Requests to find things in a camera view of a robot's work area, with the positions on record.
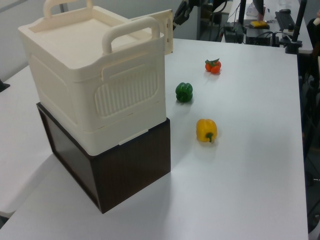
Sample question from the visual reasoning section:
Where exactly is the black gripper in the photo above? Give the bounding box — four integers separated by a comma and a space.
173, 0, 201, 26

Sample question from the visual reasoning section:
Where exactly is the white side table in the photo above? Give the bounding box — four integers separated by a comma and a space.
0, 64, 55, 219

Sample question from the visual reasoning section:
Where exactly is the yellow bell pepper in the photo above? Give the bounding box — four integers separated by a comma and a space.
195, 118, 218, 144

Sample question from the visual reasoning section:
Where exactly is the black camera pole with base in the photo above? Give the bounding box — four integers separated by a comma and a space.
0, 77, 11, 94

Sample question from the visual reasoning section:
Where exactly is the cream cabinet door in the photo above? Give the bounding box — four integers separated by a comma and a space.
132, 8, 174, 55

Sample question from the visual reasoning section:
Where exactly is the white office desk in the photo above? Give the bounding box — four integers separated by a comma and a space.
225, 0, 316, 55

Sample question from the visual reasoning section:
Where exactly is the yellow sponge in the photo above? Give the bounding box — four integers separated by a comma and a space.
249, 20, 269, 29

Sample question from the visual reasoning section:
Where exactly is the black clamp stand pole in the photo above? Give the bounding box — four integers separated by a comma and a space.
284, 0, 308, 54

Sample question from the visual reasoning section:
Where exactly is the cream plastic cabinet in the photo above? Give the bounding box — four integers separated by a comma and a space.
17, 0, 167, 157

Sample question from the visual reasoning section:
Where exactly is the black monitor stand pole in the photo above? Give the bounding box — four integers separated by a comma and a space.
237, 0, 248, 25

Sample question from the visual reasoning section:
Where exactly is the dark brown wooden box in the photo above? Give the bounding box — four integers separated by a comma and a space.
36, 101, 172, 215

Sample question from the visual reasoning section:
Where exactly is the red tomato toy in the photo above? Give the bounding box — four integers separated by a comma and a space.
204, 57, 223, 75

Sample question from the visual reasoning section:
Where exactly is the green bell pepper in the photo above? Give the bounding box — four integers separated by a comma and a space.
175, 81, 194, 103

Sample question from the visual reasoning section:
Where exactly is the black keyboard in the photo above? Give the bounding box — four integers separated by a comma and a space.
274, 10, 296, 33

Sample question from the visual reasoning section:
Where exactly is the black electronics box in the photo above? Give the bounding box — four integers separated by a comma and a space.
223, 21, 245, 44

